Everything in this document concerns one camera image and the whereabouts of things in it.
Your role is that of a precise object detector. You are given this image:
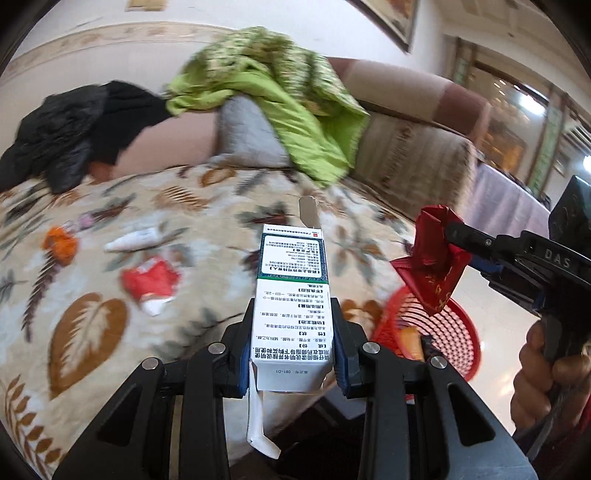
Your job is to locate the leaf printed plush blanket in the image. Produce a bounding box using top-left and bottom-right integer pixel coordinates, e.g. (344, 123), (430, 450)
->
(0, 161), (416, 480)

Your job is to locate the red and white packet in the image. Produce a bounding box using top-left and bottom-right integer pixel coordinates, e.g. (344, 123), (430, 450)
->
(121, 258), (182, 317)

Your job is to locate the grey quilted pillow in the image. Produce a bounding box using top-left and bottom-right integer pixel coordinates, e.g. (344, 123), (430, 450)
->
(215, 95), (291, 168)

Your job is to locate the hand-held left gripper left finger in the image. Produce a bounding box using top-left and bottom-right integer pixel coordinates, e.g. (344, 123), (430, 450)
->
(53, 298), (254, 480)

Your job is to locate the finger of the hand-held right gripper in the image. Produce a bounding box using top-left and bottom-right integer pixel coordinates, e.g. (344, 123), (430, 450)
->
(467, 256), (506, 280)
(443, 222), (502, 256)

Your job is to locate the white medicine box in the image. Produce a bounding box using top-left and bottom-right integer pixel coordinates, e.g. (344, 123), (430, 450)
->
(247, 196), (333, 460)

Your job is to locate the crumpled orange wrapper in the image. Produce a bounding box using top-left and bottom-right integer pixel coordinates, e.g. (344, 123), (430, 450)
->
(43, 226), (77, 264)

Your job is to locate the table with lilac tablecloth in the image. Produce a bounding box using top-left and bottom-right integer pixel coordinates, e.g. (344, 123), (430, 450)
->
(462, 164), (552, 241)

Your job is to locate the red plastic basket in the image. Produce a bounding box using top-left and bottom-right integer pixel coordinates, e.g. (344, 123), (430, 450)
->
(369, 284), (481, 381)

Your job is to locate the brown fabric sofa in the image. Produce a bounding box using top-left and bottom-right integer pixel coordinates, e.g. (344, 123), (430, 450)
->
(88, 55), (492, 222)

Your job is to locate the framed wall picture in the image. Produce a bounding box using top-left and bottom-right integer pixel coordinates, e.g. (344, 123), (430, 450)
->
(348, 0), (419, 52)

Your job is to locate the orange plastic packet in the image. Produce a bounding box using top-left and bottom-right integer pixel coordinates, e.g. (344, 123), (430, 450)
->
(399, 325), (426, 361)

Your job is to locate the white tube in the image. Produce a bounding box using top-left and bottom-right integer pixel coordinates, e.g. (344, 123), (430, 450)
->
(104, 227), (164, 252)

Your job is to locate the wooden display cabinet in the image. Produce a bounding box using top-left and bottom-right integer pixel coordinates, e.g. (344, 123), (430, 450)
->
(450, 37), (591, 199)

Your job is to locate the green quilt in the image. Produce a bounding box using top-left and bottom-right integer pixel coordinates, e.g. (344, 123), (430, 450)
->
(164, 26), (370, 188)

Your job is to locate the red paper packet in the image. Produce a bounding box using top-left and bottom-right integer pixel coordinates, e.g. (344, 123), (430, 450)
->
(390, 205), (472, 317)

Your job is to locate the person's right hand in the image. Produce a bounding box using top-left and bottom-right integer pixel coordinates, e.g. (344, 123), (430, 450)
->
(510, 318), (591, 435)

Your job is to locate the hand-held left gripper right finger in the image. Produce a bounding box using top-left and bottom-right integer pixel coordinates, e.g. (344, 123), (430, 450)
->
(329, 298), (539, 480)

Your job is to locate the black puffer jacket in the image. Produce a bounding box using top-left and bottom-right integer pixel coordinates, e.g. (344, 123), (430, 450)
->
(0, 83), (109, 195)

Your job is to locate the black cloth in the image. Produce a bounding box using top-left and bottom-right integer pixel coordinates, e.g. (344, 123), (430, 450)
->
(90, 80), (169, 167)

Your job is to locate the dark brown wrapper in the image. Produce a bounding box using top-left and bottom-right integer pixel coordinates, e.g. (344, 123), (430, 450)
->
(421, 336), (445, 361)

